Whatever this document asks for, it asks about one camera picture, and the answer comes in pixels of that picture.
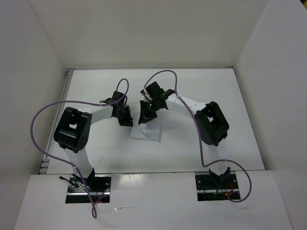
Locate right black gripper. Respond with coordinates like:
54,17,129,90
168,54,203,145
139,98,159,125

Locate white skirt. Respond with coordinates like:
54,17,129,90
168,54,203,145
129,120,161,142

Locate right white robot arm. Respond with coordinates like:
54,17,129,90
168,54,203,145
139,82,230,188

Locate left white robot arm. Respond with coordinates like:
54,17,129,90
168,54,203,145
53,91,133,192

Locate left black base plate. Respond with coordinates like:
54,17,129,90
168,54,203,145
65,175,111,204

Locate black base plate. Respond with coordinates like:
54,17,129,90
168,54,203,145
65,175,111,204
195,173,241,201

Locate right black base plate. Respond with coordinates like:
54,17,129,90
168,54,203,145
195,173,241,201

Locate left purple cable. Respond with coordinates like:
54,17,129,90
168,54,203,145
30,78,130,219

